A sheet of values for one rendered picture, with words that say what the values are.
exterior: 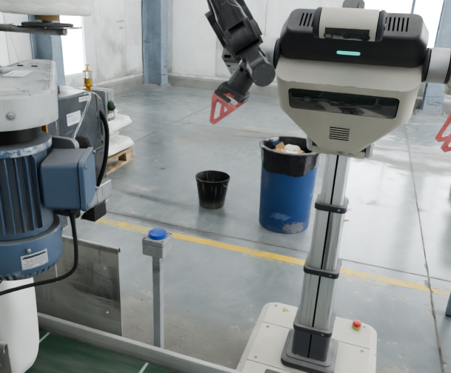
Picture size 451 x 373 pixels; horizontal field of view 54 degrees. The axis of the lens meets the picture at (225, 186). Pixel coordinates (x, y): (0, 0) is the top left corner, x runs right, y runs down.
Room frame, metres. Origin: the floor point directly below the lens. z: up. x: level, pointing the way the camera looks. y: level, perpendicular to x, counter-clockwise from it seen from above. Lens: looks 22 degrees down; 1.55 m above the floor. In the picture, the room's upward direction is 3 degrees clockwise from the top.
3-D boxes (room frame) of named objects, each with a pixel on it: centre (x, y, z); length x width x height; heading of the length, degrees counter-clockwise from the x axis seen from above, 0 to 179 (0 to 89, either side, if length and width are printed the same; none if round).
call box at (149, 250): (1.32, 0.22, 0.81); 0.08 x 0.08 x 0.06; 72
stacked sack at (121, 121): (4.37, 1.30, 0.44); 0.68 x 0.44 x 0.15; 162
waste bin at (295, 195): (3.20, -0.48, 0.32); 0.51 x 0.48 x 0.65; 162
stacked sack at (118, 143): (4.38, 1.29, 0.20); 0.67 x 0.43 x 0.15; 162
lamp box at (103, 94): (1.27, 0.37, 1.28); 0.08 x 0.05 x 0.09; 72
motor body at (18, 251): (0.73, 0.38, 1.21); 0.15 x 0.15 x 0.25
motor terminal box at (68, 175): (0.74, 0.28, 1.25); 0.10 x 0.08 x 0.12; 7
